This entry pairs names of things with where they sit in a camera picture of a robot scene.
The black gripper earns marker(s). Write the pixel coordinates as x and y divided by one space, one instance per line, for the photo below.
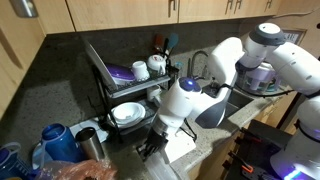
157 138

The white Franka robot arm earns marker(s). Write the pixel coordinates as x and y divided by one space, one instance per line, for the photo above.
233 73

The purple bowl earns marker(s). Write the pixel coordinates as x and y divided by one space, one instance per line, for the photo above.
120 71

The white dinner plate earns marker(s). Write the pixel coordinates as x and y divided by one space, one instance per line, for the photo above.
133 124

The white plates stack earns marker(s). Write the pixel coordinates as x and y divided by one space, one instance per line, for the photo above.
128 111

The stainless steel tumbler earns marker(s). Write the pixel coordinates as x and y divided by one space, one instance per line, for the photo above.
91 146

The light wood base cabinet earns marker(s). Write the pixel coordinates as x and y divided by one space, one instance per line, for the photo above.
210 163

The black two-tier dish rack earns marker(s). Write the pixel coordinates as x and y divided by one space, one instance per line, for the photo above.
133 87

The black utensil holder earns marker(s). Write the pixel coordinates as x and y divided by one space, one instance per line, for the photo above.
173 75

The blue water jug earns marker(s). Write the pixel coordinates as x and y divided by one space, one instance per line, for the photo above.
61 143

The white mug with red print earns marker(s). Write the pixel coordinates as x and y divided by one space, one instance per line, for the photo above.
156 63

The blue dish soap bottle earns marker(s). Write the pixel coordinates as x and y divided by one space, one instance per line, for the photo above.
178 66

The large white plate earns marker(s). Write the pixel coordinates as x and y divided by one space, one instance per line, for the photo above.
100 66

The stainless steel sink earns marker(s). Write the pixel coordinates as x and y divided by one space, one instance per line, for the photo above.
236 100

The brushed steel faucet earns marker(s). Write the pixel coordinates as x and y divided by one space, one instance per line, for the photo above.
195 56

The black kitchen utensil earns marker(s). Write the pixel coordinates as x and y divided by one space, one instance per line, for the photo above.
165 46

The red spatula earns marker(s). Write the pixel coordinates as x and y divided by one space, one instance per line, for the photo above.
158 41

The teal spatula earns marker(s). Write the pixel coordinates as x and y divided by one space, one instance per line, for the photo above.
172 40

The black robot stand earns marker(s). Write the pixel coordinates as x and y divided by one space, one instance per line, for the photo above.
266 133

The blue clear measuring pitcher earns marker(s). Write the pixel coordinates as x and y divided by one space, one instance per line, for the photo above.
10 163

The light wood side cabinet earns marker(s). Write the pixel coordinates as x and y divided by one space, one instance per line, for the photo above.
13 50

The silver metal cylinder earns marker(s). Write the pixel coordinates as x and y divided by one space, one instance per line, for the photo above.
23 7

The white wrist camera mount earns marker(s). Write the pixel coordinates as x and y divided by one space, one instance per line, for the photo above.
178 146

